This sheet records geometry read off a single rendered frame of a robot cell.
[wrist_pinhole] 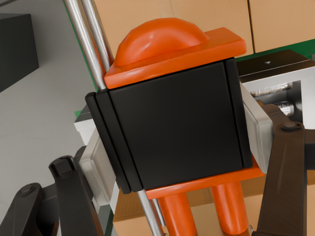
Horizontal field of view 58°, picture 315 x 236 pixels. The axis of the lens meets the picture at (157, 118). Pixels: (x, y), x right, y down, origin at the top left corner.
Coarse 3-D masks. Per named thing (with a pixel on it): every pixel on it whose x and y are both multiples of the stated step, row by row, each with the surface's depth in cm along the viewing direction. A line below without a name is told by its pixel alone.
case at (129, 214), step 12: (252, 180) 54; (264, 180) 53; (312, 180) 50; (120, 192) 61; (132, 192) 60; (192, 192) 55; (204, 192) 55; (252, 192) 51; (312, 192) 50; (120, 204) 58; (132, 204) 57; (192, 204) 53; (204, 204) 52; (252, 204) 51; (312, 204) 51; (120, 216) 55; (132, 216) 54; (144, 216) 53; (252, 216) 52; (312, 216) 52; (120, 228) 54; (132, 228) 54; (144, 228) 54; (312, 228) 53
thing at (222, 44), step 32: (224, 32) 16; (128, 64) 16; (160, 64) 14; (192, 64) 14; (224, 64) 14; (128, 96) 15; (160, 96) 15; (192, 96) 15; (224, 96) 15; (128, 128) 16; (160, 128) 16; (192, 128) 16; (224, 128) 16; (160, 160) 17; (192, 160) 17; (224, 160) 17; (160, 192) 18
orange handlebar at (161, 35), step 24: (144, 24) 16; (168, 24) 15; (192, 24) 16; (120, 48) 16; (144, 48) 15; (168, 48) 15; (216, 192) 20; (240, 192) 20; (168, 216) 20; (192, 216) 22; (240, 216) 20
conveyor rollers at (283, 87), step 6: (282, 84) 83; (288, 84) 83; (258, 90) 84; (264, 90) 84; (270, 90) 84; (276, 90) 84; (282, 90) 85; (282, 102) 88; (288, 102) 87; (282, 108) 87; (288, 108) 87; (288, 114) 87
